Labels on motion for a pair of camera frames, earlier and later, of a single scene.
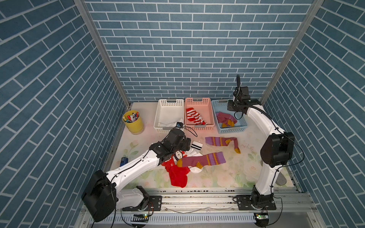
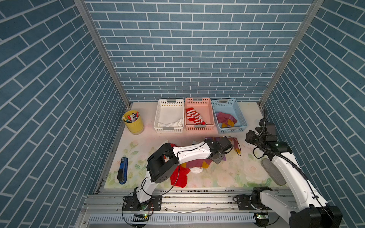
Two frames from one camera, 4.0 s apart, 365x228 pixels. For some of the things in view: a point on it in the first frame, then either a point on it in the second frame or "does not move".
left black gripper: x=186 y=144 → x=220 y=159
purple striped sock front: x=200 y=161 does not move
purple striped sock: x=222 y=141 does not move
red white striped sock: x=192 y=115 does not move
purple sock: x=225 y=119 does not move
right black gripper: x=230 y=103 → x=249 y=135
